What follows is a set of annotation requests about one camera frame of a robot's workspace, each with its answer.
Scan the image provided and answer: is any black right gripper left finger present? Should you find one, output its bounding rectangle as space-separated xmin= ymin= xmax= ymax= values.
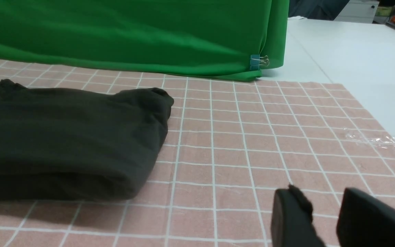
xmin=270 ymin=185 xmax=325 ymax=247

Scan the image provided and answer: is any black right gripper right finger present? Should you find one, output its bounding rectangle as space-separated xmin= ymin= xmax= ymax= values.
xmin=336 ymin=187 xmax=395 ymax=247

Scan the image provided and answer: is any dark gray long-sleeve top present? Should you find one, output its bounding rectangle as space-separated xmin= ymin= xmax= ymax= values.
xmin=0 ymin=79 xmax=174 ymax=201

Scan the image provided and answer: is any clear adhesive tape strip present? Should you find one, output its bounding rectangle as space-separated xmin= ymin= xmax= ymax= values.
xmin=344 ymin=128 xmax=395 ymax=149

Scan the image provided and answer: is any pink checkered tablecloth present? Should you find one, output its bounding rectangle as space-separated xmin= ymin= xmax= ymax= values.
xmin=0 ymin=60 xmax=395 ymax=247

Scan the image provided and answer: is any metal binder clip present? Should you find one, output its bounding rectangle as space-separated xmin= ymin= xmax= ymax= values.
xmin=249 ymin=55 xmax=270 ymax=71

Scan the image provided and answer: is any green backdrop cloth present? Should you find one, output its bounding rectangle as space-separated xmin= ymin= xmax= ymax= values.
xmin=0 ymin=0 xmax=289 ymax=82

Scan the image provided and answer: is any white drawer cabinet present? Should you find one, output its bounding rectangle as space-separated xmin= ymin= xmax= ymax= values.
xmin=334 ymin=0 xmax=379 ymax=24

